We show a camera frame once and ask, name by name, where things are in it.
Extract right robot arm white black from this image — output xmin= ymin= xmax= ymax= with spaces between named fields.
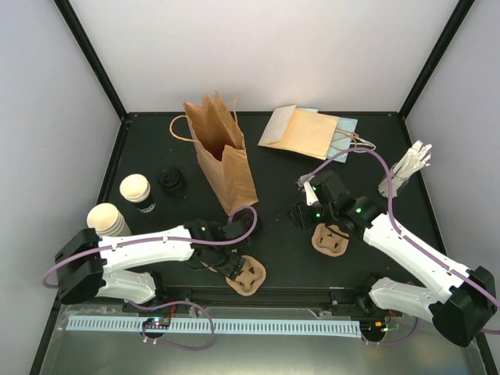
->
xmin=289 ymin=195 xmax=498 ymax=347

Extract black frame post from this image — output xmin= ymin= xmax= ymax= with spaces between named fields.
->
xmin=54 ymin=0 xmax=127 ymax=120
xmin=398 ymin=0 xmax=475 ymax=120

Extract black coffee lids stack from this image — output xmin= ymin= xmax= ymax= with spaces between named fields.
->
xmin=157 ymin=167 xmax=186 ymax=195

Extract paper cup black sleeve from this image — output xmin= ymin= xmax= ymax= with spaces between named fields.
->
xmin=120 ymin=173 xmax=155 ymax=213

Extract blue slotted cable duct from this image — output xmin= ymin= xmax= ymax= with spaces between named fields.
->
xmin=66 ymin=316 xmax=362 ymax=338

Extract flat white paper bag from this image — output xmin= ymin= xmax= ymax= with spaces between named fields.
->
xmin=259 ymin=105 xmax=296 ymax=146

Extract black coffee lid near bag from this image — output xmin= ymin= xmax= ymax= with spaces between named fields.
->
xmin=233 ymin=208 xmax=262 ymax=238

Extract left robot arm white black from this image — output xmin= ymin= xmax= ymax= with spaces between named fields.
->
xmin=55 ymin=219 xmax=255 ymax=312

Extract flat blue paper bag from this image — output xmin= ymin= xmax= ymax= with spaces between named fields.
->
xmin=327 ymin=117 xmax=358 ymax=159

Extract right black frame post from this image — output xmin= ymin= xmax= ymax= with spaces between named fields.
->
xmin=398 ymin=0 xmax=475 ymax=120

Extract stacked paper cups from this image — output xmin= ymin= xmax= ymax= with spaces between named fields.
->
xmin=87 ymin=203 xmax=131 ymax=237

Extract glass with white stirrers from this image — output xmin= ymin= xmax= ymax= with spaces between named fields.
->
xmin=378 ymin=141 xmax=432 ymax=198

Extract brown pulp cup carrier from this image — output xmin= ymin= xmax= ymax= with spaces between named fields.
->
xmin=311 ymin=223 xmax=349 ymax=257

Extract left black frame post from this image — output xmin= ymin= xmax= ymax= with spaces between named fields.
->
xmin=54 ymin=0 xmax=127 ymax=120

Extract single brown pulp carrier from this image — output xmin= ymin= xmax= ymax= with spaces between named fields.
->
xmin=226 ymin=255 xmax=266 ymax=297

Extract black front mounting rail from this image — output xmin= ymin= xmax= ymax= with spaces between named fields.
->
xmin=58 ymin=287 xmax=473 ymax=317

